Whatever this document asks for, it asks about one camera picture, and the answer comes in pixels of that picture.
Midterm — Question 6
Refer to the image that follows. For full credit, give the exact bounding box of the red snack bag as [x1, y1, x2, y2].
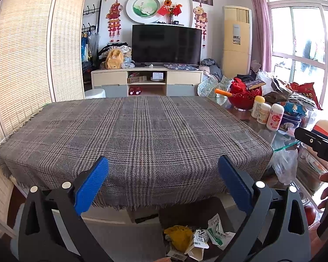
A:
[290, 82, 323, 111]

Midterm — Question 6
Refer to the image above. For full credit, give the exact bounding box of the grey plaid fringed table cloth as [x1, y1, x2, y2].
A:
[0, 95, 274, 210]

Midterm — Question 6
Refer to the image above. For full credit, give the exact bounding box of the small cardboard box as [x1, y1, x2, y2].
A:
[127, 72, 144, 84]

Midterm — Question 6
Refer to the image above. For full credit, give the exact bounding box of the white barcode packet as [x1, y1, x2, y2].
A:
[193, 229, 209, 249]

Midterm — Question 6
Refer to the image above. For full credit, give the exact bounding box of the red plastic basket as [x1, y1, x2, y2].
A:
[227, 78, 263, 111]

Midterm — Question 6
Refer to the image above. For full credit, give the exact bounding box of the white green printed packet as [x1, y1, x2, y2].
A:
[206, 213, 236, 246]

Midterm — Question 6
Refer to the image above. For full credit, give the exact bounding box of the white bottle orange label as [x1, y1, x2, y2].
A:
[256, 103, 272, 124]

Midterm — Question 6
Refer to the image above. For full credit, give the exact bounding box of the bamboo folding screen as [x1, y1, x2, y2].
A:
[0, 0, 86, 232]

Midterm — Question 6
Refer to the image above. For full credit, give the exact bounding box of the clear umbrella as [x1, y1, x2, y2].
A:
[89, 31, 100, 66]

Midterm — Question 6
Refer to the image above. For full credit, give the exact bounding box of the blue round tin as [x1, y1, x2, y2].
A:
[279, 113, 302, 133]

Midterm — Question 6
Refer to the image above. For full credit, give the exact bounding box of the dark book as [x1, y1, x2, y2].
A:
[244, 79, 266, 90]

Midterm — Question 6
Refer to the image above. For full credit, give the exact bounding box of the yellow wrapper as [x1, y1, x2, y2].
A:
[164, 225, 194, 253]

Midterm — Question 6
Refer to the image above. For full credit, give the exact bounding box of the cream grey television cabinet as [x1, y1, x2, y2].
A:
[91, 67, 204, 97]

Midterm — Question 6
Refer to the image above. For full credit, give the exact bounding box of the green floral bag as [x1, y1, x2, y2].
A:
[197, 75, 233, 105]

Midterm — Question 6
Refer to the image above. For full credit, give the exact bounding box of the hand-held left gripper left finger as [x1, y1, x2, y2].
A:
[18, 156, 114, 262]

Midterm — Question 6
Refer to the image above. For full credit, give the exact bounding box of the orange basketball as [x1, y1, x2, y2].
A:
[303, 205, 318, 226]

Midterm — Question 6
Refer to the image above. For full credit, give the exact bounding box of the cream standing air conditioner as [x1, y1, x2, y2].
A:
[221, 5, 253, 78]

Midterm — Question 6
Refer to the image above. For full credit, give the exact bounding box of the red fish wall ornament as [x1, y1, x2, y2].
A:
[106, 0, 123, 43]

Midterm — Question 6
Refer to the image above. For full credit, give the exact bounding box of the black flat television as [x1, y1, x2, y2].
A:
[132, 24, 202, 66]

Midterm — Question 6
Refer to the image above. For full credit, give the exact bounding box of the dark clothes pile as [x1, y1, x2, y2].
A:
[98, 41, 133, 70]

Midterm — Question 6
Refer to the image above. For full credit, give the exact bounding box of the white bottle pink label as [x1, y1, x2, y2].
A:
[266, 103, 285, 131]

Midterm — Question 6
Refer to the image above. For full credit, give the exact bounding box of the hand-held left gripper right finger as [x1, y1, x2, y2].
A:
[217, 155, 312, 262]

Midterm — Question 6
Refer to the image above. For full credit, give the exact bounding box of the blue snack bag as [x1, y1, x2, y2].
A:
[283, 101, 308, 118]

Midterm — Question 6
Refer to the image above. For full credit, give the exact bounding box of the red dog wall ornament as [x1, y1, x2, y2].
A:
[194, 3, 208, 41]

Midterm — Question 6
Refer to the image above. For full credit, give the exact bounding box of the yellow plush toy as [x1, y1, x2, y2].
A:
[105, 50, 125, 69]

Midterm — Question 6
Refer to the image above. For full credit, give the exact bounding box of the person's right hand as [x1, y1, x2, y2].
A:
[318, 163, 328, 210]

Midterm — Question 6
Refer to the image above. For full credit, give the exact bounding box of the round white wall plate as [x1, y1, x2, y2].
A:
[126, 0, 166, 24]

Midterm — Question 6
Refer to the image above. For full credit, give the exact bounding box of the white plastic bag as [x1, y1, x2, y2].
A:
[255, 69, 275, 93]

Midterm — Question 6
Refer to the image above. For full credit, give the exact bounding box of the dark brown bag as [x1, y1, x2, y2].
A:
[262, 90, 293, 104]

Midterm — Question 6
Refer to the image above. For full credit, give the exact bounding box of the cream packet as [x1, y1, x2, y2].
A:
[184, 244, 205, 261]

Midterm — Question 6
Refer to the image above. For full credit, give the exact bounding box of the grey clothes pile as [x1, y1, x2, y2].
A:
[199, 58, 224, 82]

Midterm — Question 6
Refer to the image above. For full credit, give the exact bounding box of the dark brown square bin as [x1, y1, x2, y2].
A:
[159, 196, 237, 262]

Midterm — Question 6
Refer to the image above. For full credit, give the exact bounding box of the blue yellow hanging bag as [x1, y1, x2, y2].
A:
[81, 33, 90, 62]

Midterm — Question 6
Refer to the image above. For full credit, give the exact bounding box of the dark patterned cloth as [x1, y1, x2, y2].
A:
[163, 63, 200, 71]

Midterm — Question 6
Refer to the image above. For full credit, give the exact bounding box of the large white framed window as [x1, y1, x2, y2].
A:
[264, 0, 328, 110]

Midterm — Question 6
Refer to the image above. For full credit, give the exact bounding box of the beige red container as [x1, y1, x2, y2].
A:
[313, 119, 328, 137]

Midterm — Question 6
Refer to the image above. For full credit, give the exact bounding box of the clear plastic bag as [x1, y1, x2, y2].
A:
[270, 149, 298, 185]

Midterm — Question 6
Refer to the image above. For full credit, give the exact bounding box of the white round stool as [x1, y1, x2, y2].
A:
[85, 88, 106, 99]

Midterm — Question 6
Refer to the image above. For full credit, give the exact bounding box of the pink curtain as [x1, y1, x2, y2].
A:
[247, 0, 274, 73]

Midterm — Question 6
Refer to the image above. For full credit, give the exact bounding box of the vase with sunflower bouquet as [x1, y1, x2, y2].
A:
[157, 0, 183, 24]

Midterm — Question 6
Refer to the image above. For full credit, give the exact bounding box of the black coat rack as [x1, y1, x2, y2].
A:
[81, 0, 102, 69]

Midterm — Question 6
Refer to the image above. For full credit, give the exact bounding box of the white bottle yellow cap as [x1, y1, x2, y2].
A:
[251, 95, 265, 118]

